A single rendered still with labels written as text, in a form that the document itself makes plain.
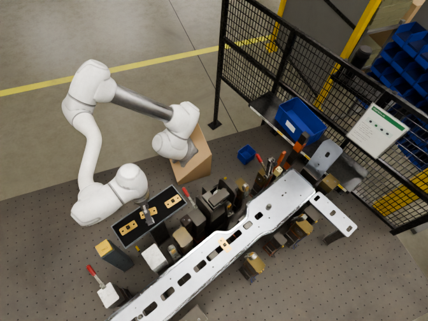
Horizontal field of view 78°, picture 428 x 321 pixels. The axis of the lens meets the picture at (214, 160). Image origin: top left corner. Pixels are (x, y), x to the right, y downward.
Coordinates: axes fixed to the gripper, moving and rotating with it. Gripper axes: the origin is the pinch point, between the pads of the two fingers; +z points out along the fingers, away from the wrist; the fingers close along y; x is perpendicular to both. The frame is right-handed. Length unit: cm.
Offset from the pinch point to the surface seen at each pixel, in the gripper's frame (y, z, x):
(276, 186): 7, 20, 76
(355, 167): 16, 17, 129
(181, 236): 15.5, 12.1, 11.5
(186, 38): -282, 120, 119
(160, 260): 23.1, 9.1, -1.8
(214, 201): 8.0, 1.3, 33.0
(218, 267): 36.2, 20.1, 24.4
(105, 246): 8.4, 4.1, -23.5
